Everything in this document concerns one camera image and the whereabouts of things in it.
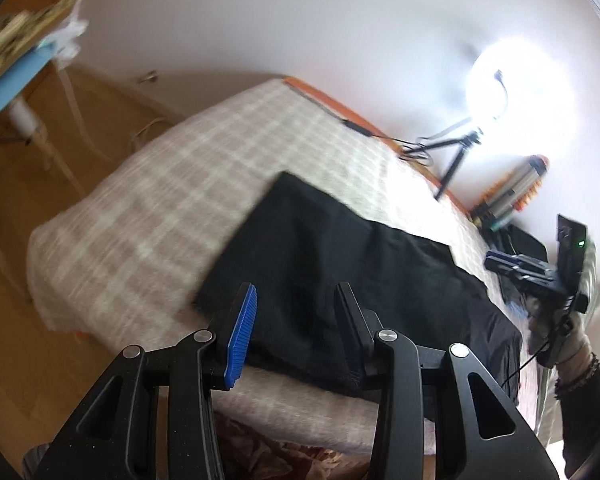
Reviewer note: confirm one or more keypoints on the beige plaid blanket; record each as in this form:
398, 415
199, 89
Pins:
155, 210

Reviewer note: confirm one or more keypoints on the blue jeans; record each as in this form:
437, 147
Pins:
519, 308

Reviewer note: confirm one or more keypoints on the orange patterned scarf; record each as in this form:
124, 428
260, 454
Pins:
536, 161

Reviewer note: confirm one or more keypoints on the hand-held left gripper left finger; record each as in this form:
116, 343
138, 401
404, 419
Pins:
240, 332

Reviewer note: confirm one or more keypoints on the person's right forearm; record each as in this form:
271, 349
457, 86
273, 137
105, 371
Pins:
587, 425

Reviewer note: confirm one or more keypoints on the white chair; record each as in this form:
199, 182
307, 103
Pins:
25, 117

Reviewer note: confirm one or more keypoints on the person's right hand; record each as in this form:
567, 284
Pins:
577, 345

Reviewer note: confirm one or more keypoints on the patterned board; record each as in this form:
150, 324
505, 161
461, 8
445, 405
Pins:
10, 35

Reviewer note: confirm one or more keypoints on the blue-edged table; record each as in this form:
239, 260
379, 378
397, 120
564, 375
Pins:
10, 80

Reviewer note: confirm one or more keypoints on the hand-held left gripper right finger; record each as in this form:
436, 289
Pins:
352, 332

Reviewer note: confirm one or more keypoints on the black pants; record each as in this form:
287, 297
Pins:
305, 240

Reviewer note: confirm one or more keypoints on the green striped white pillow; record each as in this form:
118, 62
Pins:
594, 280

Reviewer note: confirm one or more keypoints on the red patterned cloth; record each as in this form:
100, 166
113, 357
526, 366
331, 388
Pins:
260, 452

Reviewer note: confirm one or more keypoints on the black tripod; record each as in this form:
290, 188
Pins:
455, 160

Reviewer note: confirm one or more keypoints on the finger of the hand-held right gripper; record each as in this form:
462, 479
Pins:
530, 280
512, 260

